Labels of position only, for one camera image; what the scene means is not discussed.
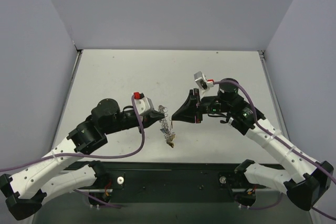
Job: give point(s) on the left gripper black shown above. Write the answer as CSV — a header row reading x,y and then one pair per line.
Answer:
x,y
146,118

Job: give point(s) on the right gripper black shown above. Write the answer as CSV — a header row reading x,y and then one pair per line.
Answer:
x,y
197,106

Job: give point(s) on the large metal keyring band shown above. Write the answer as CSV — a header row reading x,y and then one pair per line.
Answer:
x,y
164,122

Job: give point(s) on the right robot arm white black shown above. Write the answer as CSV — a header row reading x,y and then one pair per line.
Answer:
x,y
302,178

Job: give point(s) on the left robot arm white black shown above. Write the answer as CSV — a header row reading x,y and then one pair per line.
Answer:
x,y
27,191

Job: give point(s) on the yellow key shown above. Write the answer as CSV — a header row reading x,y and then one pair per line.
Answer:
x,y
170,141

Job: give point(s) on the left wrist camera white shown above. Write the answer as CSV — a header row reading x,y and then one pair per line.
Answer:
x,y
142,104

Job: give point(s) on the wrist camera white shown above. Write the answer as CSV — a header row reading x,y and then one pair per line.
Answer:
x,y
203,84
142,104

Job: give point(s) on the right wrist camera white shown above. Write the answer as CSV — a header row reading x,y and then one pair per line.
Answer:
x,y
203,84

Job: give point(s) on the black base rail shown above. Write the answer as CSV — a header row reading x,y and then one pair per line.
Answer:
x,y
174,182

